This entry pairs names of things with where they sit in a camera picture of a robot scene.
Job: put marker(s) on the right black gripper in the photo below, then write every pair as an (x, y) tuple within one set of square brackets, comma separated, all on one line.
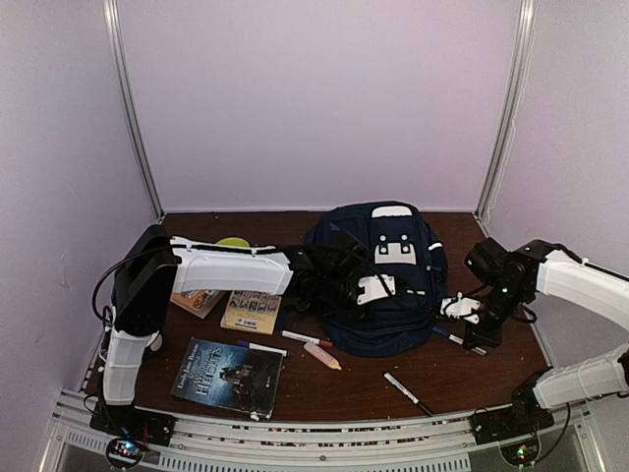
[(475, 336)]

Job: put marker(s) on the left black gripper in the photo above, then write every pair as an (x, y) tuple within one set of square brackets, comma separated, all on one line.
[(340, 311)]

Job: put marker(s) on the blue capped white pen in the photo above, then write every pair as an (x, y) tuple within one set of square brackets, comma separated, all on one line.
[(456, 339)]

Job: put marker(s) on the red capped white marker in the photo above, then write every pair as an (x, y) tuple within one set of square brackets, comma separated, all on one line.
[(306, 338)]

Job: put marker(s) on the yellow paperback book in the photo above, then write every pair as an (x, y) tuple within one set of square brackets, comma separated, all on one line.
[(251, 311)]

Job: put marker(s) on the navy blue backpack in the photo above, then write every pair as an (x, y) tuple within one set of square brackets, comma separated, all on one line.
[(375, 274)]

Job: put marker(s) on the black capped white pen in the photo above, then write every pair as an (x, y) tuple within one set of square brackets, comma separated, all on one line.
[(408, 393)]

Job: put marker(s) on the orange comic paperback book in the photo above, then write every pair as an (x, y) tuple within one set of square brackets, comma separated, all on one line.
[(197, 302)]

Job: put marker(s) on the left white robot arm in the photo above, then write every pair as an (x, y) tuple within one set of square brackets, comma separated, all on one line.
[(159, 266)]

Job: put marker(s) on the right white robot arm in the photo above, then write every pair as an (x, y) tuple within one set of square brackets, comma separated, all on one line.
[(585, 318)]

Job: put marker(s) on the purple capped white marker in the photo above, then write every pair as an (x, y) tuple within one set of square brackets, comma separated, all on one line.
[(260, 347)]

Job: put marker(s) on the lime green plastic bowl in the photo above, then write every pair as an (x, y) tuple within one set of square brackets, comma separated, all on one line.
[(234, 242)]

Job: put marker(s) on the dark Wuthering Heights book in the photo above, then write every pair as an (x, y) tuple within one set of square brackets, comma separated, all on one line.
[(229, 377)]

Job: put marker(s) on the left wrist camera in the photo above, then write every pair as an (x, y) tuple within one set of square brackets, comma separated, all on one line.
[(375, 287)]

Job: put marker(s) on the front aluminium rail frame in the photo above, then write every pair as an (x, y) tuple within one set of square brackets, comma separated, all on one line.
[(201, 443)]

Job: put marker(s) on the right corner aluminium post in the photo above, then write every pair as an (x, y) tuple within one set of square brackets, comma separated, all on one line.
[(516, 84)]

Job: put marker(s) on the corner aluminium post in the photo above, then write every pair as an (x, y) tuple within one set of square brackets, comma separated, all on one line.
[(114, 31), (516, 84)]

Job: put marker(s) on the left corner aluminium post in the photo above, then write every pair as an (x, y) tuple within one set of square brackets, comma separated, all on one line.
[(114, 31)]

